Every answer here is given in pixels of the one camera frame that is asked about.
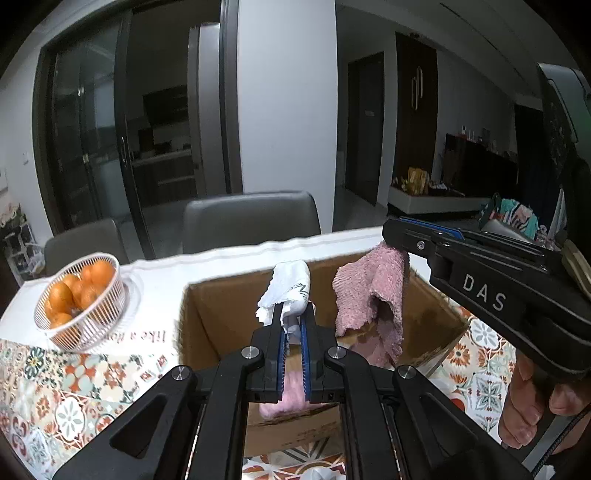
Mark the white wire basket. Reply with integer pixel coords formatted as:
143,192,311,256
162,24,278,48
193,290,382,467
34,253,141,354

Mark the dark sideboard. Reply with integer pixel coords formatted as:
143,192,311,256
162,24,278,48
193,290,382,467
443,134,518,197

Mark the colourful clothes pile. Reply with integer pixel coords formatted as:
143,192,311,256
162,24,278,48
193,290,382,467
478,196,539,241

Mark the black cable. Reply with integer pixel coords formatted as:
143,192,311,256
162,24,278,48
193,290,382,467
531,406,583,477

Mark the pink fluffy wristband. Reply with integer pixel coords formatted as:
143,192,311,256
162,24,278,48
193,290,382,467
259,355,342,418

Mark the dark room door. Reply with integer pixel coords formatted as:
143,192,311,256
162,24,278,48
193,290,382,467
347,52,385,206

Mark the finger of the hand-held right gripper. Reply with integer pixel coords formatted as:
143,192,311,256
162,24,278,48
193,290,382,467
382,218,462,278
399,216,561,254

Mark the white printed table cover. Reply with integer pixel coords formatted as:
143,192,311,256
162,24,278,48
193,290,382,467
0,226,462,356

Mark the dark sliding glass door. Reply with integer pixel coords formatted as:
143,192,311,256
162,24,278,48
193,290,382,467
32,0,241,259

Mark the white printed sock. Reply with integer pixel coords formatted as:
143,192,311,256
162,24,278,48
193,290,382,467
255,260,311,335

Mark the small cluttered shelf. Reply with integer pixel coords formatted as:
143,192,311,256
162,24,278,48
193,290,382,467
0,203,38,287

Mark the patterned table runner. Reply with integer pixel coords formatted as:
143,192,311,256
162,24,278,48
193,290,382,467
0,318,518,480

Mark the dark wooden cabinet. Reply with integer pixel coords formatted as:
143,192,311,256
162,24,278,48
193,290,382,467
396,31,438,190

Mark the pink fluffy cloth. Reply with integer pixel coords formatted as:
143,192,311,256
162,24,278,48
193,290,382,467
333,244,411,369

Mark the pile of oranges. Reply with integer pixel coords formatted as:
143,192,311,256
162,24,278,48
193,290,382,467
46,260,116,330

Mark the white low cabinet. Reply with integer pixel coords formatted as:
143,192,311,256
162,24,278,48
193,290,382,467
387,185,481,217

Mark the person's right hand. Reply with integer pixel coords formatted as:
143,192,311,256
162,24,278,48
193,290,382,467
498,355,591,448

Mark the grey dining chair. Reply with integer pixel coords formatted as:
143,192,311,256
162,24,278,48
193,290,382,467
182,190,321,254
44,218,130,278

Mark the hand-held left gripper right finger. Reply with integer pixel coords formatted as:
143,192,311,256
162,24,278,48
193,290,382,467
300,305,532,480

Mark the cardboard box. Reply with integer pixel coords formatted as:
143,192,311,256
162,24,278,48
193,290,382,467
178,261,472,457

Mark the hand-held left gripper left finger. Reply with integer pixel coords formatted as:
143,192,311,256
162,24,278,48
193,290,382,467
51,302,284,480

